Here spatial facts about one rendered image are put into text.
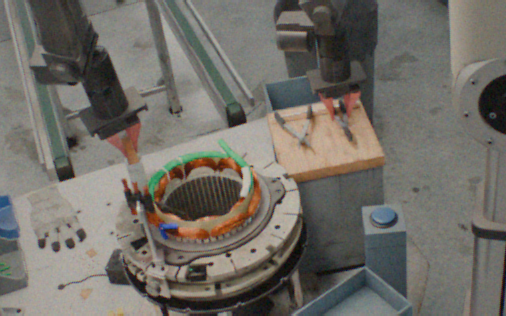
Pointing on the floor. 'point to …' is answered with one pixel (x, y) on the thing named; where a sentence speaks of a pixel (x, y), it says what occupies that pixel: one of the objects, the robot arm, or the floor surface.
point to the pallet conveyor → (24, 38)
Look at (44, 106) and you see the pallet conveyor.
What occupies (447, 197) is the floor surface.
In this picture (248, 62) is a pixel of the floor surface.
